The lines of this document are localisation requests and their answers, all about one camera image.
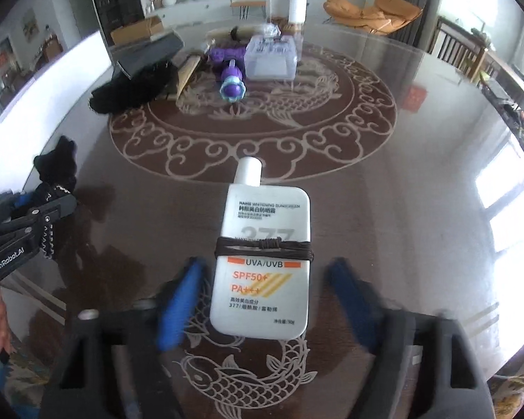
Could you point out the white low cabinet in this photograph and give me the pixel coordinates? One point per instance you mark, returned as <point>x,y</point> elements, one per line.
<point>209,6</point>

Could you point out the white-capped clear bottle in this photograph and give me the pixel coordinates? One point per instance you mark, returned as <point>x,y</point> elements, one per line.
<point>298,8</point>

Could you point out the clear plastic jar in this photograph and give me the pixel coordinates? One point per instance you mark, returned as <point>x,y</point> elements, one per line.
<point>277,2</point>

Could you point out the grey curtain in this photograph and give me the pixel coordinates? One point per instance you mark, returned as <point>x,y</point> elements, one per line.
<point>423,4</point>

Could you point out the framed wall picture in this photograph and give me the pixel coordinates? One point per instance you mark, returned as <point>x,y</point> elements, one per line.
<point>29,25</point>

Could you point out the cardboard box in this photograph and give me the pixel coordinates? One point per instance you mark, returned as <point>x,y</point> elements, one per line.
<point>135,30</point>

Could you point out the white panel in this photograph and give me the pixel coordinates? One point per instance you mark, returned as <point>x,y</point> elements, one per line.
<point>48,91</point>

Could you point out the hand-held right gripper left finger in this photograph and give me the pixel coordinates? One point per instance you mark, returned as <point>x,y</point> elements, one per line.
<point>179,301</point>

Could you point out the white sunscreen bottle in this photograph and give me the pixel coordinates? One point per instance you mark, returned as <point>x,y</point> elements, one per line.
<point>262,218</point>

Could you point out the black cloth pile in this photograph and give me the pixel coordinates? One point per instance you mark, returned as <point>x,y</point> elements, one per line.
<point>131,89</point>

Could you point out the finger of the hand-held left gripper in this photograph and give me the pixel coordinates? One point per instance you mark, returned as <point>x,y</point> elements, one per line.
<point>48,211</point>
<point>22,200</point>

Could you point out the wooden chair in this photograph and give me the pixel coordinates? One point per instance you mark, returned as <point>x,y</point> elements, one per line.
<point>460,43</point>

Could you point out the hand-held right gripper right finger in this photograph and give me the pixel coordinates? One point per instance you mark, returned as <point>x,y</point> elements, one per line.
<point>353,301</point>

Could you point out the purple flower toy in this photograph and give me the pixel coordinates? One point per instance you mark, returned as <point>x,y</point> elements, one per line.
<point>232,85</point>

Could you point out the black stitched cloth piece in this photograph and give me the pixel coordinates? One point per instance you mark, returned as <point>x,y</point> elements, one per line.
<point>56,166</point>

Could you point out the cluttered side counter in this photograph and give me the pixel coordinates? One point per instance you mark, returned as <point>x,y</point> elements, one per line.
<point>513,104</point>

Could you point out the small wooden side table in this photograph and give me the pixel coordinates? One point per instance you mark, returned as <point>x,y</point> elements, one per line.
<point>246,4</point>

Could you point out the dark grey flat box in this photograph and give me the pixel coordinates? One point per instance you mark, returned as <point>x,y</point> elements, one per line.
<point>148,50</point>

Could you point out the orange lounge chair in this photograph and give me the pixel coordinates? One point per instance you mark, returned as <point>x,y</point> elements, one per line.
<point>367,15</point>

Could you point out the purple plastic toy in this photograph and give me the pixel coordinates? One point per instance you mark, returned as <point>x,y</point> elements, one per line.
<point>225,54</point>

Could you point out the clear plastic storage box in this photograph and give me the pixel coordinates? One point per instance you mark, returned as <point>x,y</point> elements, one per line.
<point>270,59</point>

